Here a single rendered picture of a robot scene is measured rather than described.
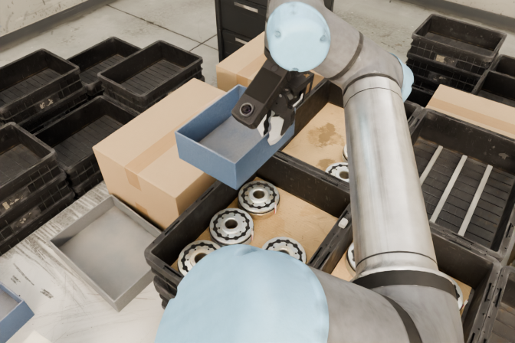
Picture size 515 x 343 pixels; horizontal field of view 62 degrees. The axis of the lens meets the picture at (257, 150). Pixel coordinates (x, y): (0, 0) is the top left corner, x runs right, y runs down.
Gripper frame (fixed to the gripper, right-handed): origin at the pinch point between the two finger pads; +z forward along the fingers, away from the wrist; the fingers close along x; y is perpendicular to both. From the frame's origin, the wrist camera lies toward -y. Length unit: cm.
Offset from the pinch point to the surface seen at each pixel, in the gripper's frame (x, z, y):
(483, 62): -17, 54, 159
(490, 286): -47, 14, 10
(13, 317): 29, 40, -48
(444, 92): -17, 24, 77
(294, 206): -4.3, 28.3, 10.3
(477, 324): -47.4, 14.2, 1.0
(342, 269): -22.4, 26.6, 2.1
